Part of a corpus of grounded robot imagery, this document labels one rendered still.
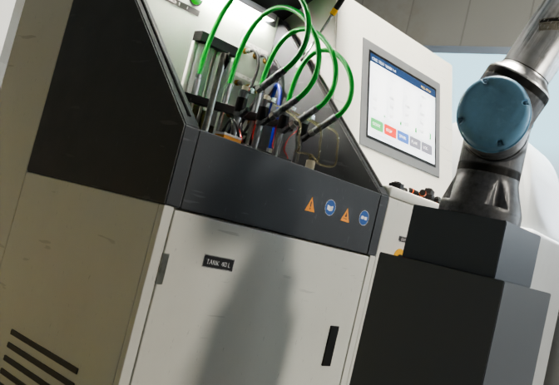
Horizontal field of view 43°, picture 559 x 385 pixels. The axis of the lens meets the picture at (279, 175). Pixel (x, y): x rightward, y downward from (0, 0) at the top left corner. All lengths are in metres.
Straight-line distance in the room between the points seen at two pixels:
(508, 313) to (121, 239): 0.74
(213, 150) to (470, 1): 3.40
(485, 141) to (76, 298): 0.88
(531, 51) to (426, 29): 3.49
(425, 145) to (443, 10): 2.33
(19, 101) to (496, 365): 1.35
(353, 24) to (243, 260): 0.99
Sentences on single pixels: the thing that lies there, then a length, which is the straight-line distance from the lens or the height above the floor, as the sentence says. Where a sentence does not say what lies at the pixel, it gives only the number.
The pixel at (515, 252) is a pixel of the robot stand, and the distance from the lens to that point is 1.33.
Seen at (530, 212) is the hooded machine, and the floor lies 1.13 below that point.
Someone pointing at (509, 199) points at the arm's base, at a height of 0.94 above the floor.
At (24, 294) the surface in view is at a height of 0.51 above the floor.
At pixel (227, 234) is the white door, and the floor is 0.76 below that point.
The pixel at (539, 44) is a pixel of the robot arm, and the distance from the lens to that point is 1.26.
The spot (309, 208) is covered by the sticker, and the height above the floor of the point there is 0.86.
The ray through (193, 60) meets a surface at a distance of 2.06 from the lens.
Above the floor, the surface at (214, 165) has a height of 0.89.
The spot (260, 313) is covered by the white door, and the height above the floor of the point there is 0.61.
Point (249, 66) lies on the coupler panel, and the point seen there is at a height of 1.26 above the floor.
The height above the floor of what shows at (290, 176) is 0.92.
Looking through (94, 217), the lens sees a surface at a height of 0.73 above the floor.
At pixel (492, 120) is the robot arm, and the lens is 1.21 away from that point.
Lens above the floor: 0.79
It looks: 5 degrees up
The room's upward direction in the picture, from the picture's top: 14 degrees clockwise
